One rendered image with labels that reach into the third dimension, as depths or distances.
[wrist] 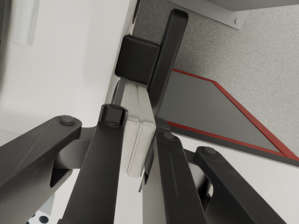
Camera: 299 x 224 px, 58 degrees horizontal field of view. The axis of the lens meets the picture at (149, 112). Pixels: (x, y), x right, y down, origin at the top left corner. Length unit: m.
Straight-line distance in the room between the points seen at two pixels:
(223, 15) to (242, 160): 0.78
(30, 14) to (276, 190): 0.37
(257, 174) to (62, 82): 0.28
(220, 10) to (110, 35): 0.96
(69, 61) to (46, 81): 0.03
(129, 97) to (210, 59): 0.98
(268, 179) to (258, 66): 0.81
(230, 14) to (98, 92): 0.97
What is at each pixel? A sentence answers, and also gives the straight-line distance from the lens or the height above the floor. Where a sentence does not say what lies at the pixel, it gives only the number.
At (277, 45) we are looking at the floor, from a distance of 1.20.
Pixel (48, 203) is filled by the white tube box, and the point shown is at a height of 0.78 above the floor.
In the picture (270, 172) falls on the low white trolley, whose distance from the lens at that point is 0.41.
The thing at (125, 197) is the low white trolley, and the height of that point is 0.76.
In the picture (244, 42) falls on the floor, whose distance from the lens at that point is 1.15.
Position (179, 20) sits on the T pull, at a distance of 0.17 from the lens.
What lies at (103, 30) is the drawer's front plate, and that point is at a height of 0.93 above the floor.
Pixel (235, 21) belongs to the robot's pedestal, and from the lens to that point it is 1.11.
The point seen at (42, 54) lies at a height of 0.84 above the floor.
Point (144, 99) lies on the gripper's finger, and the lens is 0.16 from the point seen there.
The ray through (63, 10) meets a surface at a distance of 0.26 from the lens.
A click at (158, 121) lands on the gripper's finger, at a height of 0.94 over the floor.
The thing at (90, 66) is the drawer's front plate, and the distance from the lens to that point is 0.16.
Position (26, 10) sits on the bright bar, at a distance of 0.26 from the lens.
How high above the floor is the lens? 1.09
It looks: 71 degrees down
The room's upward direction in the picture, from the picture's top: 179 degrees counter-clockwise
